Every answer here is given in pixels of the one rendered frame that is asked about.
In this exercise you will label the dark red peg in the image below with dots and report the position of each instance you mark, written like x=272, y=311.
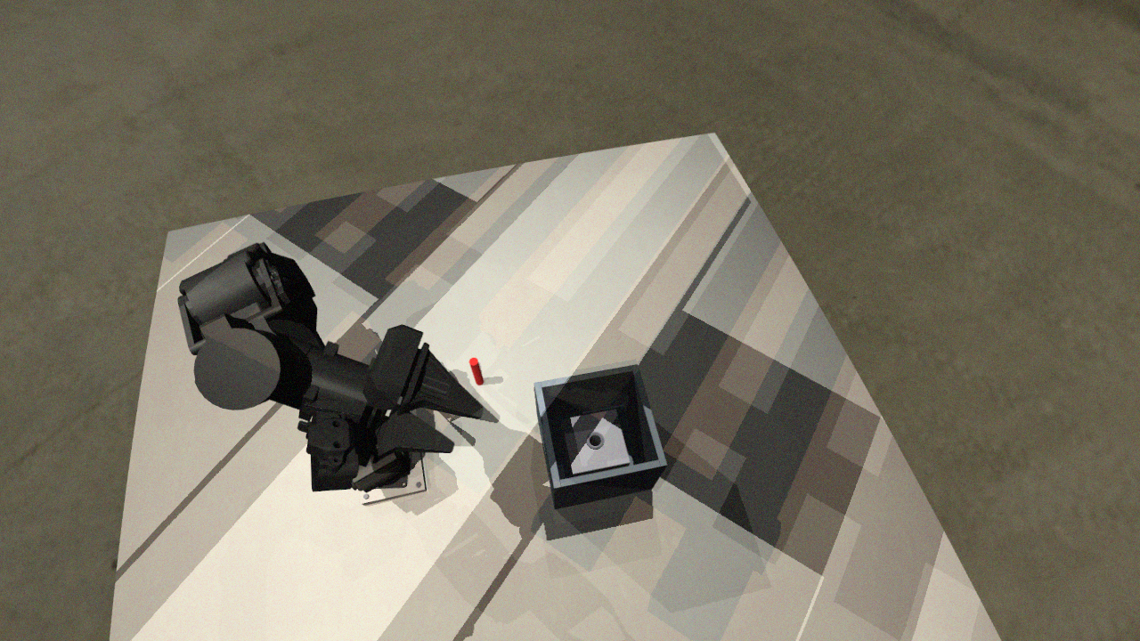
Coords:
x=476, y=371

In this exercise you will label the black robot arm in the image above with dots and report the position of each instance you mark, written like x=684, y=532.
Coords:
x=251, y=321

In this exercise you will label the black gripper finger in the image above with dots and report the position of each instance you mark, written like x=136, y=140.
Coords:
x=408, y=433
x=433, y=387

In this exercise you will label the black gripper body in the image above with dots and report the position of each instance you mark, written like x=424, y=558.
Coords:
x=372, y=389

